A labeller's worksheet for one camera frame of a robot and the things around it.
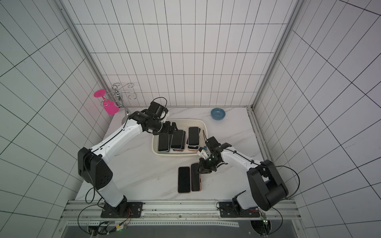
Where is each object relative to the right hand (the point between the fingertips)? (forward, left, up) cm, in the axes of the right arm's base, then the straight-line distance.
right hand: (194, 173), depth 80 cm
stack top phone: (+19, +22, -2) cm, 29 cm away
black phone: (-3, +6, -4) cm, 8 cm away
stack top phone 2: (+23, +13, -2) cm, 26 cm away
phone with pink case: (-2, -1, -3) cm, 4 cm away
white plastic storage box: (+21, +7, -1) cm, 22 cm away
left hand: (+17, +15, +13) cm, 26 cm away
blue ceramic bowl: (+49, -16, -4) cm, 52 cm away
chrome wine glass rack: (+38, +49, +24) cm, 67 cm away
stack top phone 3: (+25, +2, -1) cm, 26 cm away
